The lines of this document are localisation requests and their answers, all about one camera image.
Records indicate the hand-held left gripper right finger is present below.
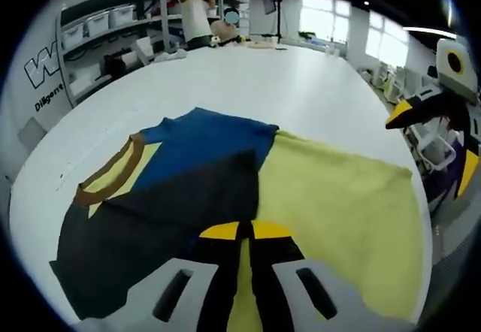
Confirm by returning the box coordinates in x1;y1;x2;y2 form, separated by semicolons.
247;219;380;332

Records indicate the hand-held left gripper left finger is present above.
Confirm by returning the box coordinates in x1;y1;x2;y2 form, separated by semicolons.
119;221;245;332

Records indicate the yellow and blue garment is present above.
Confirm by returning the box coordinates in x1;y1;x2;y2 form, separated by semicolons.
49;107;424;332

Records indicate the black stand with screen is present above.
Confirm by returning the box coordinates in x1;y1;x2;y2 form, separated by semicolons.
262;0;286;42

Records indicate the wooden board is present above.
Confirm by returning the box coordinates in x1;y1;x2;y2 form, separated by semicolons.
247;38;275;50

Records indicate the white cloth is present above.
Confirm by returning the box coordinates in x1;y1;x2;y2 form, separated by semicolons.
156;48;188;62

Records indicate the black bag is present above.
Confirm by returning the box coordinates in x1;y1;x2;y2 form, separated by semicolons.
103;54;127;77

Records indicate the white cardboard box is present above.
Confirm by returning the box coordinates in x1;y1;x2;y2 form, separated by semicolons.
130;35;155;65

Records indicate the grey shelving unit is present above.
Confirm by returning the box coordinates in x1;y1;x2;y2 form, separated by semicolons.
56;0;249;104

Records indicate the white pillar with logo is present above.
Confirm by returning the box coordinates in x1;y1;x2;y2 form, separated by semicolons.
9;8;75;149

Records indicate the white storage box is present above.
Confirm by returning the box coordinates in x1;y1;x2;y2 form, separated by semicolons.
86;11;110;35
108;4;136;26
62;23;86;47

